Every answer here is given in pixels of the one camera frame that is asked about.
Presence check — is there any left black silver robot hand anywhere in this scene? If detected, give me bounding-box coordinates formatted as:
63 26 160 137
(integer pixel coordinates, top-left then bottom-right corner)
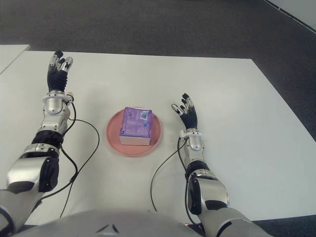
46 50 74 93

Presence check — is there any purple tissue paper pack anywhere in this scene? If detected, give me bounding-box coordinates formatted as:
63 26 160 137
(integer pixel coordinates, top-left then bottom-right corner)
119 106 153 146

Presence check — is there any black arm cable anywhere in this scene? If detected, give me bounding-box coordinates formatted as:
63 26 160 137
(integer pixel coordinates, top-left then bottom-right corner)
151 139 198 225
32 102 101 219

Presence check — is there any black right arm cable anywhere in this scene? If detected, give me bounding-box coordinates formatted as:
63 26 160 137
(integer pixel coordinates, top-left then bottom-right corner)
151 139 198 225

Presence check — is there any pink round plate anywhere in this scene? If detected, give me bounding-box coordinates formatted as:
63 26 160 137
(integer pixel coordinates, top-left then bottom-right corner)
106 107 163 158

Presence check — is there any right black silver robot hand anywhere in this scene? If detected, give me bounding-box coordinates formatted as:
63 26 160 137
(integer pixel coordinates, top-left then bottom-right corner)
171 93 199 130

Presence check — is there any silver robot torso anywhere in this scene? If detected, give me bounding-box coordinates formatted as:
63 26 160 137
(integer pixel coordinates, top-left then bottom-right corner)
14 209 205 237

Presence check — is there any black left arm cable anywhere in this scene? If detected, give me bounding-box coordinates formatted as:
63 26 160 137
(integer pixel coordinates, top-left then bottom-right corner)
32 102 101 219

